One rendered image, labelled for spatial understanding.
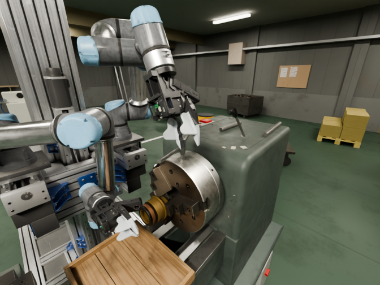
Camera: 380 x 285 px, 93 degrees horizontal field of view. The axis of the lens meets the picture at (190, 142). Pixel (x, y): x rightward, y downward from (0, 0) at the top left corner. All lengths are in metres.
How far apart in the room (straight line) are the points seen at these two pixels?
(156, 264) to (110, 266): 0.17
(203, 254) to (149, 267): 0.22
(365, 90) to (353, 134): 2.02
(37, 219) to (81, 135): 0.54
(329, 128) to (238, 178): 4.66
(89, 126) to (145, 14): 0.36
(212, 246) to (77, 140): 0.66
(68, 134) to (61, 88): 0.49
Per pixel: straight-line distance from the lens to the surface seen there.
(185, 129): 0.44
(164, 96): 0.44
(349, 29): 7.17
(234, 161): 0.71
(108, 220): 0.69
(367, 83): 7.04
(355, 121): 5.28
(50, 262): 1.94
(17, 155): 1.07
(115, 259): 0.86
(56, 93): 1.14
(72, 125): 0.68
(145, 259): 0.83
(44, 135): 0.77
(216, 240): 0.90
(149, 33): 0.51
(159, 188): 0.72
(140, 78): 1.05
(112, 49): 0.59
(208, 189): 0.67
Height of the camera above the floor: 1.55
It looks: 21 degrees down
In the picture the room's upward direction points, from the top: straight up
